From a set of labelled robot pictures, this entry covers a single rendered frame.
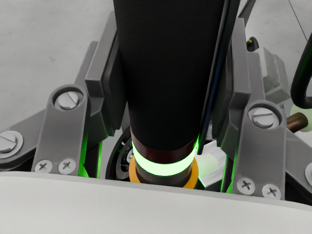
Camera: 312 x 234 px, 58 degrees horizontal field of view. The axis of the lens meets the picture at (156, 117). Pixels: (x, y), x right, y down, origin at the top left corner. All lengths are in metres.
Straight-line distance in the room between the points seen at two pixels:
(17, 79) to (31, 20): 0.77
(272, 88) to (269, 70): 0.04
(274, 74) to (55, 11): 2.64
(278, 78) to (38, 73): 2.02
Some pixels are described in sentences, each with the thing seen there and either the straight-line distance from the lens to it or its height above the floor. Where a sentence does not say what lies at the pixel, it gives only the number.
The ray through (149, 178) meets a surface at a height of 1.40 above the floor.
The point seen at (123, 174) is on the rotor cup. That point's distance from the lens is 0.36.
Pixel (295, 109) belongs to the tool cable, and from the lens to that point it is 0.27.
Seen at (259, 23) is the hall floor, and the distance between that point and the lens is 2.86.
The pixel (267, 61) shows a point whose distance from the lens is 0.61.
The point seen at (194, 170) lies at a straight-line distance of 0.18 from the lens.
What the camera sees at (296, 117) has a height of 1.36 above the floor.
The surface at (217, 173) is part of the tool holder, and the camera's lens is 0.21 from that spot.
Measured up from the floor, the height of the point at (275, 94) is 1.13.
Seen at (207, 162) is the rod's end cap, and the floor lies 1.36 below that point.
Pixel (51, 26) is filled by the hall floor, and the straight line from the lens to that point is 2.85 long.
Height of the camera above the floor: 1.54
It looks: 53 degrees down
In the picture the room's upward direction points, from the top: 1 degrees counter-clockwise
